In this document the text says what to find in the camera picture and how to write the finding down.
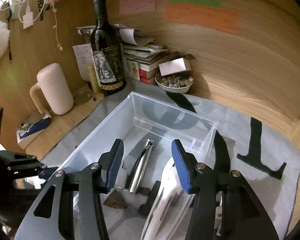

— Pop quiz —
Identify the stack of books and papers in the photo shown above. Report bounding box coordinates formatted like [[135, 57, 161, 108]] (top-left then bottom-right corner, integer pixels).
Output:
[[113, 24, 168, 83]]

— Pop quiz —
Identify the pink sticky note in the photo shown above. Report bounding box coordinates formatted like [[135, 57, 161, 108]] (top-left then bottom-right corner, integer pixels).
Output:
[[119, 0, 155, 15]]

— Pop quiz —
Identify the small black gadget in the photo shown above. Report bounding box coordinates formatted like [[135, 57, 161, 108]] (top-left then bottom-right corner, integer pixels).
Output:
[[138, 180, 161, 217]]

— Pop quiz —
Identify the white charger with cable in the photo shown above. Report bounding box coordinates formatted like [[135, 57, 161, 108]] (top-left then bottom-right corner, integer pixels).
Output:
[[17, 0, 53, 30]]

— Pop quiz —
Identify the dark wine bottle elephant label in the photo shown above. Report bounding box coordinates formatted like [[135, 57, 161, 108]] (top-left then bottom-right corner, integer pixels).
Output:
[[90, 0, 126, 96]]

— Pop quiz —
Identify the white plug adapter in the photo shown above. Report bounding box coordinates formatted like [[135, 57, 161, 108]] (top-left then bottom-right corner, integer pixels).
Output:
[[115, 168, 128, 189]]

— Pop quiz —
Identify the grey rug with black letters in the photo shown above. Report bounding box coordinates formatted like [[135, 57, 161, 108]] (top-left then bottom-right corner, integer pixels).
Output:
[[42, 80, 300, 239]]

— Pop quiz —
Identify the dark patterned cone cup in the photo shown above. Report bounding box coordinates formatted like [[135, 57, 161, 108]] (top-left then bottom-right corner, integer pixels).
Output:
[[103, 189, 128, 210]]

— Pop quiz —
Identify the round glass lens mirror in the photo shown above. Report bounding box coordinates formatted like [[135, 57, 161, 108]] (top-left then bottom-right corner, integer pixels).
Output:
[[74, 91, 96, 105]]

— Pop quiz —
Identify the silver metal pen tube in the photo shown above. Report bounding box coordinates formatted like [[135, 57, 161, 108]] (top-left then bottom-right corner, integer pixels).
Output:
[[127, 139, 154, 194]]

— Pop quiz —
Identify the white bowl of trinkets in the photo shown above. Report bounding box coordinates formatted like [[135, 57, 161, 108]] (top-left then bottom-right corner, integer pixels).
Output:
[[155, 75, 194, 94]]

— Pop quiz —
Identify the orange sticky note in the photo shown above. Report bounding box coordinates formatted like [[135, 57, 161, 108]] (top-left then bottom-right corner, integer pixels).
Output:
[[164, 3, 239, 34]]

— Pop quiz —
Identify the blue white box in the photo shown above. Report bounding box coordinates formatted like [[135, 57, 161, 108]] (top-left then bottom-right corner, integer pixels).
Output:
[[16, 115, 51, 150]]

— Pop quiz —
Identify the green sticky note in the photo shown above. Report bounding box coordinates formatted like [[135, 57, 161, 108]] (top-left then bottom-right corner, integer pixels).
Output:
[[168, 0, 223, 8]]

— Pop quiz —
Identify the white handheld device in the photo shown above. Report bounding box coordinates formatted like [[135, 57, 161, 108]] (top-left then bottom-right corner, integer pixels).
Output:
[[141, 158, 194, 239]]

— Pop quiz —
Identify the white small cardboard box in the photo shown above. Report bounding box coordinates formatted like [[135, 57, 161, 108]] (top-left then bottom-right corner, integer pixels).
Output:
[[159, 58, 191, 76]]

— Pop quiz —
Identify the white handwritten paper note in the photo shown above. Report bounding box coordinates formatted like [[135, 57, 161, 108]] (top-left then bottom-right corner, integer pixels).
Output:
[[72, 44, 94, 81]]

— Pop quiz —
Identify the clear plastic storage bin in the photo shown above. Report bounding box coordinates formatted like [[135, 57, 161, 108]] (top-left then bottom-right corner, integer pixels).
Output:
[[61, 92, 217, 239]]

